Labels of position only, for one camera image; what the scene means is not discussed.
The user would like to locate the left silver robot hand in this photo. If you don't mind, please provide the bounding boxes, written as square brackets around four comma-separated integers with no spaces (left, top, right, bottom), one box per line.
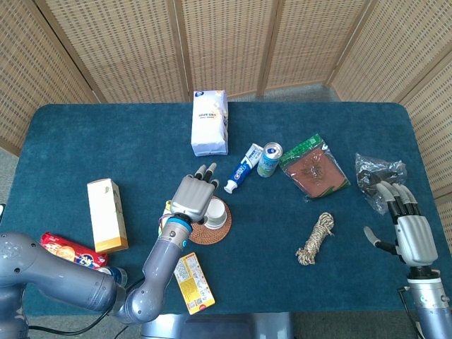
[170,162,220,225]

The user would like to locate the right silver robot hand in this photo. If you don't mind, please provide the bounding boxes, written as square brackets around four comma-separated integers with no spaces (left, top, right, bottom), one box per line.
[363,180,440,268]

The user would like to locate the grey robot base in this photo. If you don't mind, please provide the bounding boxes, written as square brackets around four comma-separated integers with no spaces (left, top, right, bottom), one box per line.
[141,312,294,339]

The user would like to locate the green lip balm blister pack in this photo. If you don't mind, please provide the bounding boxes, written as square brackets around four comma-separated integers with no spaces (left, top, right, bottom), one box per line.
[157,200,176,241]

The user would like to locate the woven folding screen panel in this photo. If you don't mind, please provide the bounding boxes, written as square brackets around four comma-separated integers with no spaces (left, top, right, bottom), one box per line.
[402,59,452,198]
[33,0,191,104]
[434,193,452,248]
[326,0,452,103]
[0,0,107,158]
[259,0,375,96]
[174,0,283,100]

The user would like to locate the round woven brown coaster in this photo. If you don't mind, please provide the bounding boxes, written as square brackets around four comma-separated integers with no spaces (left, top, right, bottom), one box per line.
[189,201,233,245]

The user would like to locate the blue white toothpaste tube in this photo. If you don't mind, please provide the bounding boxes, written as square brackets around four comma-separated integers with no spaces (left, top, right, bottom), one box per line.
[223,143,264,194]

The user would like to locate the white paper bag package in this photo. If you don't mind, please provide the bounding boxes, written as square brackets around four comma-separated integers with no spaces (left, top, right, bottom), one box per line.
[191,89,230,157]

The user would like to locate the clear plastic bag dark contents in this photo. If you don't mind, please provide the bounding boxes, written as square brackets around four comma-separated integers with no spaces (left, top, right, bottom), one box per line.
[355,152,408,215]

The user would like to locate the light green drink can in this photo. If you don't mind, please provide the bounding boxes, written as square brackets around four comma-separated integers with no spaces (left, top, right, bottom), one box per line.
[256,141,283,178]

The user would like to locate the tall cream carton box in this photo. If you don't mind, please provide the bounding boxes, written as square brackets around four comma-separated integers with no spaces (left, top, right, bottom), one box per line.
[86,178,129,254]

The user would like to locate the yellow printed flat box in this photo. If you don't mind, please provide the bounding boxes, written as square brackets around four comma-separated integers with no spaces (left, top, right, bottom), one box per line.
[174,251,216,316]

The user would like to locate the blue can white lid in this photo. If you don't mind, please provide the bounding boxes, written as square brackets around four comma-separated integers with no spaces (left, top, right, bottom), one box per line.
[97,266,129,287]

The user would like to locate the blue felt table cover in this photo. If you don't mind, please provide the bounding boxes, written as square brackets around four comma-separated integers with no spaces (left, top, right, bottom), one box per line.
[0,102,452,317]

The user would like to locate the green packaged brown cloth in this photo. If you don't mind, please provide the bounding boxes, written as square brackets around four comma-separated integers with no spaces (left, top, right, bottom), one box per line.
[278,133,351,201]

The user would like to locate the red biscuit packet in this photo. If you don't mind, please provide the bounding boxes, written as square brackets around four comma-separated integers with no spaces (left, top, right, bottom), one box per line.
[39,232,109,271]

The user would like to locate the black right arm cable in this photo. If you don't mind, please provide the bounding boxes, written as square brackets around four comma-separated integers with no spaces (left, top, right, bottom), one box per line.
[397,285,424,338]

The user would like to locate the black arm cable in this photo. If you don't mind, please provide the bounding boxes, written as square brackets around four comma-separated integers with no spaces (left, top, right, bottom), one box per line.
[28,278,145,336]
[397,285,424,338]

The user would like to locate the coiled beige rope bundle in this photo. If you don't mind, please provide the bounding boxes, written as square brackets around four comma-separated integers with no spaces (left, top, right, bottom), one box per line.
[295,211,335,266]

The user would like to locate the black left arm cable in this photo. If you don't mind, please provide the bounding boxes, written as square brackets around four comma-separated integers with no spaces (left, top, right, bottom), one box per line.
[28,278,145,336]

